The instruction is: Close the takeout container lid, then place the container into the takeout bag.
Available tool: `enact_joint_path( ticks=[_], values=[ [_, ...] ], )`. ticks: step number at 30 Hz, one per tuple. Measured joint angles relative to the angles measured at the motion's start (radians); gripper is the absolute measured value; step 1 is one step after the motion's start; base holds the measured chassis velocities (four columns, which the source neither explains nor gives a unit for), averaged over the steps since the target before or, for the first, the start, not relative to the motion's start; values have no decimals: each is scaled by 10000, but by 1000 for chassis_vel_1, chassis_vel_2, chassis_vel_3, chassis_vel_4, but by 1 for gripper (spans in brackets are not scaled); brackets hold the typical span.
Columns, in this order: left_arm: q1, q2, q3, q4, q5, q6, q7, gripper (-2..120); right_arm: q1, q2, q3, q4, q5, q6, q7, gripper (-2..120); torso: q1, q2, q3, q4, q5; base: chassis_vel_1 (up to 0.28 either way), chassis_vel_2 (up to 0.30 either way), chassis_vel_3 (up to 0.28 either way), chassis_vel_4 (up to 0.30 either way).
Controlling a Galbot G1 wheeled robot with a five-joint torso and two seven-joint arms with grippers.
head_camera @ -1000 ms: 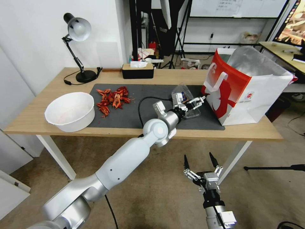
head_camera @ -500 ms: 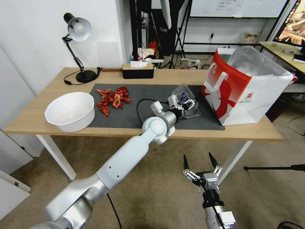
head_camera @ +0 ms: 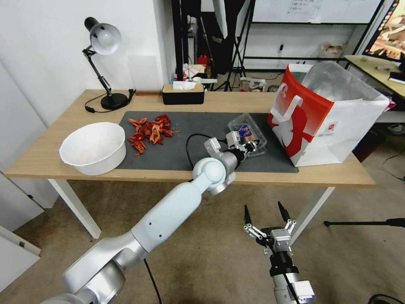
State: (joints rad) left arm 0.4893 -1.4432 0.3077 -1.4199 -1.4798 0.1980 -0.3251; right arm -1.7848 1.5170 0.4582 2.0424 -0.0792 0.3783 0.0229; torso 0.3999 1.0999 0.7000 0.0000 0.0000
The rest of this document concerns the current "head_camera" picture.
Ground black lamp power cable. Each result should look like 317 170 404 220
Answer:
84 89 137 114

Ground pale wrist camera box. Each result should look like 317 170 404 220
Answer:
225 130 243 149
271 228 291 251

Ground black floor cable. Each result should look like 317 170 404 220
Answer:
368 293 405 304

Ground black light stand softbox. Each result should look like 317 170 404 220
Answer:
212 0 256 93

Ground white plastic bag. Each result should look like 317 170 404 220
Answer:
317 41 346 60

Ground red white takeout bag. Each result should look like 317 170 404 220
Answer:
266 62 397 168

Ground white whiteboard black frame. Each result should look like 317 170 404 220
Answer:
251 0 385 25

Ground black silver desk lamp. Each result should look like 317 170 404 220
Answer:
82 16 129 111

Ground clear plastic takeout container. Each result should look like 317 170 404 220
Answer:
227 113 268 156

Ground black tripod leg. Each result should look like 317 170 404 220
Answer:
323 217 405 227

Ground black metal shelf frame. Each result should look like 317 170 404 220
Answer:
172 0 204 87

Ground white cabinet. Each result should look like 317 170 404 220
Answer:
0 62 60 233

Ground white plastic bowl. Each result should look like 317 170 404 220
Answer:
59 122 127 176

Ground wooden table white legs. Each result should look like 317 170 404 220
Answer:
5 89 378 240

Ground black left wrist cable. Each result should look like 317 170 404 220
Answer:
186 133 219 174

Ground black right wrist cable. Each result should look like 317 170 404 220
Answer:
282 271 301 304

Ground cardboard box with papers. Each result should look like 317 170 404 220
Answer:
182 63 207 80

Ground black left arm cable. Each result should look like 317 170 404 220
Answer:
143 258 162 304

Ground large display screen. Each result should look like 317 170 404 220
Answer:
363 0 405 61

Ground dark grey desk mat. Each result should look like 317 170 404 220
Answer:
117 111 300 174

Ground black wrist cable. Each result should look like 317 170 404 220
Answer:
186 133 219 174
282 271 301 304

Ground black wood-lid tissue box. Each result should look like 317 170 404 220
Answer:
161 83 206 106

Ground yellow top side table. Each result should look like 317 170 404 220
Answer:
344 54 405 112

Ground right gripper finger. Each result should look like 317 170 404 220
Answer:
242 204 270 246
277 201 297 236

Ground dark red box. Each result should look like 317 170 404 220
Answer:
352 129 387 163

